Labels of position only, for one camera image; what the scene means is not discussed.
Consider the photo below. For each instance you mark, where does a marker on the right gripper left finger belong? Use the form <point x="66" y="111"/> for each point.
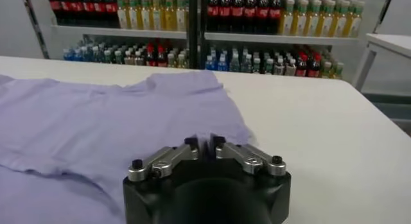
<point x="167" y="158"/>

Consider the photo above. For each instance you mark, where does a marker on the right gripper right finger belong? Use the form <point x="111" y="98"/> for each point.
<point x="250" y="158"/>

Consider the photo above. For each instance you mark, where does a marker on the purple t-shirt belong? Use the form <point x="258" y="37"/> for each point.
<point x="80" y="125"/>

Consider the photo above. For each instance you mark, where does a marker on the small dark bottle white label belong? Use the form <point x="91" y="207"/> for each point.
<point x="110" y="56"/>
<point x="120" y="57"/>
<point x="257" y="65"/>
<point x="269" y="66"/>

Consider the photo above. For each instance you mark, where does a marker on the small green tinted water bottle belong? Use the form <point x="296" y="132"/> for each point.
<point x="99" y="56"/>
<point x="89" y="55"/>
<point x="234" y="64"/>
<point x="246" y="65"/>

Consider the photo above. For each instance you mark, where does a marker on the small dark bottle beige label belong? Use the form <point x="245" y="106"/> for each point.
<point x="290" y="68"/>
<point x="279" y="67"/>
<point x="141" y="59"/>
<point x="130" y="58"/>

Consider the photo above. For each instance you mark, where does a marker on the small yellow tea bottle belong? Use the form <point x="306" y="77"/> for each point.
<point x="327" y="70"/>
<point x="172" y="61"/>
<point x="338" y="71"/>
<point x="182" y="61"/>

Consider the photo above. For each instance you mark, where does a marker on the small blue water bottle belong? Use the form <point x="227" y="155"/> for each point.
<point x="222" y="63"/>
<point x="79" y="54"/>
<point x="68" y="54"/>
<point x="210" y="63"/>

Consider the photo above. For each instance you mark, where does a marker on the small red cap cola bottle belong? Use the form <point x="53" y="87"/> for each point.
<point x="313" y="67"/>
<point x="161" y="57"/>
<point x="151" y="56"/>
<point x="302" y="66"/>

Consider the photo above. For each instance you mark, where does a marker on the open beverage display cooler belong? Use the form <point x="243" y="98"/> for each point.
<point x="128" y="32"/>
<point x="273" y="39"/>

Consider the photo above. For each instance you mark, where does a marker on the yellow tea bottle green cap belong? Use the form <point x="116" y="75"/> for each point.
<point x="133" y="16"/>
<point x="300" y="20"/>
<point x="157" y="17"/>
<point x="326" y="21"/>
<point x="355" y="22"/>
<point x="169" y="18"/>
<point x="145" y="17"/>
<point x="122" y="16"/>
<point x="286" y="20"/>
<point x="313" y="20"/>
<point x="340" y="22"/>
<point x="181" y="18"/>

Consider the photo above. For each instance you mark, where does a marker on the white side table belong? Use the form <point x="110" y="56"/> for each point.
<point x="391" y="44"/>

